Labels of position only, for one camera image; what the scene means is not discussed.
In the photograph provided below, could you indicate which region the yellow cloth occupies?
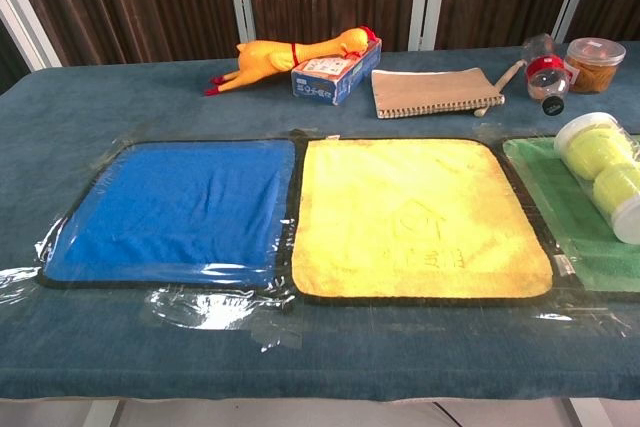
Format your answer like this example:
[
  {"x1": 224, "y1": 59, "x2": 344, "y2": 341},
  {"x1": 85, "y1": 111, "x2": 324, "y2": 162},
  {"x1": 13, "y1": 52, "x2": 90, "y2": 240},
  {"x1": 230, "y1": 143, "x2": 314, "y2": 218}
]
[{"x1": 289, "y1": 136, "x2": 556, "y2": 306}]

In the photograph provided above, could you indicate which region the clear tennis ball tube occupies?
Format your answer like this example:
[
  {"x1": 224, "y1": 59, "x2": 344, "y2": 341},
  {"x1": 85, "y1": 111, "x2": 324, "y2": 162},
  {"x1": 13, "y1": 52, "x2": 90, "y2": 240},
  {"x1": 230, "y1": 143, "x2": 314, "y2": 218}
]
[{"x1": 553, "y1": 111, "x2": 640, "y2": 246}]

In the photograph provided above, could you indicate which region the brown spiral notebook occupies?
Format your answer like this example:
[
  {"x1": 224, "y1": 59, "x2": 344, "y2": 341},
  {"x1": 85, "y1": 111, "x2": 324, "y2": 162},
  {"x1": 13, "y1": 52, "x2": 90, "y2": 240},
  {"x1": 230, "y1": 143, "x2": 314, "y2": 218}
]
[{"x1": 370, "y1": 66, "x2": 506, "y2": 121}]

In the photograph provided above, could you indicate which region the blue cloth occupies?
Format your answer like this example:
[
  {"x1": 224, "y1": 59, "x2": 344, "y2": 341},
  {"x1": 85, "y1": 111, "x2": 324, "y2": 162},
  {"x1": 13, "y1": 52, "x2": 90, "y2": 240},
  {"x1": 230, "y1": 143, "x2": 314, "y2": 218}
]
[{"x1": 38, "y1": 139, "x2": 297, "y2": 292}]

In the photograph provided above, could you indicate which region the clear bottle with red label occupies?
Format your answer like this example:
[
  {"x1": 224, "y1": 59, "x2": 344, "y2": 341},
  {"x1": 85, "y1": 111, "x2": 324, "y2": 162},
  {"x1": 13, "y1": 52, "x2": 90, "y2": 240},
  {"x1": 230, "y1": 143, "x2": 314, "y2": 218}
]
[{"x1": 522, "y1": 33, "x2": 571, "y2": 116}]

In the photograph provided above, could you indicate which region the yellow rubber chicken toy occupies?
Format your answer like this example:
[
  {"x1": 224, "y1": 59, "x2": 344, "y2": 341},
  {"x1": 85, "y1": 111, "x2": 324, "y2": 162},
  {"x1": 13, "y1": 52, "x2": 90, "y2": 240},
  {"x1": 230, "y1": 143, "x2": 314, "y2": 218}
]
[{"x1": 203, "y1": 25, "x2": 376, "y2": 97}]

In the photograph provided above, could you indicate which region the clear plastic film sheet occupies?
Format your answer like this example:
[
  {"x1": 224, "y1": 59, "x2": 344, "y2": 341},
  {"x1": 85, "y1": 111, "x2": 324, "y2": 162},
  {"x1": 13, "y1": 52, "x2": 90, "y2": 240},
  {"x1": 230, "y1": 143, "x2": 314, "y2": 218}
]
[{"x1": 0, "y1": 129, "x2": 640, "y2": 348}]

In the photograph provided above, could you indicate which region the blue and orange carton box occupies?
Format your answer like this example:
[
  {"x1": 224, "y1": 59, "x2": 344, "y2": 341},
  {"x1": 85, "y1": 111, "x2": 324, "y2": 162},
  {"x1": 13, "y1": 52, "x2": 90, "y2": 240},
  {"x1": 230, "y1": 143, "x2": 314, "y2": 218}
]
[{"x1": 291, "y1": 38, "x2": 383, "y2": 107}]

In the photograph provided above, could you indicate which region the clear jar with brown contents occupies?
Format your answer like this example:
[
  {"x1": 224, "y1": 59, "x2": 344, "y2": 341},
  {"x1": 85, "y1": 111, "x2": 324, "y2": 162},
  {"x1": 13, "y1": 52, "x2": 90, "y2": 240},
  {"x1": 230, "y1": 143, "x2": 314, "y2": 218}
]
[{"x1": 564, "y1": 37, "x2": 627, "y2": 95}]

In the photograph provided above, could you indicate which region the green cloth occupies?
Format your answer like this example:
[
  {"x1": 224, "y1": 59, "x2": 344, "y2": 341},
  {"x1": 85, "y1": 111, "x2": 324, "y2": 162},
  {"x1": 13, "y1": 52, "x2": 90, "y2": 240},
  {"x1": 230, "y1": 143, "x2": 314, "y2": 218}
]
[{"x1": 502, "y1": 135, "x2": 640, "y2": 298}]

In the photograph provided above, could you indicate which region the wooden stick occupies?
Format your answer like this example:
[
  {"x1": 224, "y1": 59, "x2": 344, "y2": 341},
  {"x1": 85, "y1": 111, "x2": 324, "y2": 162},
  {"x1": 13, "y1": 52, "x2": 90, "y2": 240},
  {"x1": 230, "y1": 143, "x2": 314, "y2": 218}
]
[{"x1": 472, "y1": 59, "x2": 529, "y2": 119}]

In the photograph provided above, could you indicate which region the blue felt table cover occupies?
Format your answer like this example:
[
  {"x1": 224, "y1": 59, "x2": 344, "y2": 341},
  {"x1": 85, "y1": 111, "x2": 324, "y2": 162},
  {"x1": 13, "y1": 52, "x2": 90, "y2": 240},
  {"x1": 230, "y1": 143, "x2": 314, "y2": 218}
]
[{"x1": 0, "y1": 41, "x2": 640, "y2": 403}]

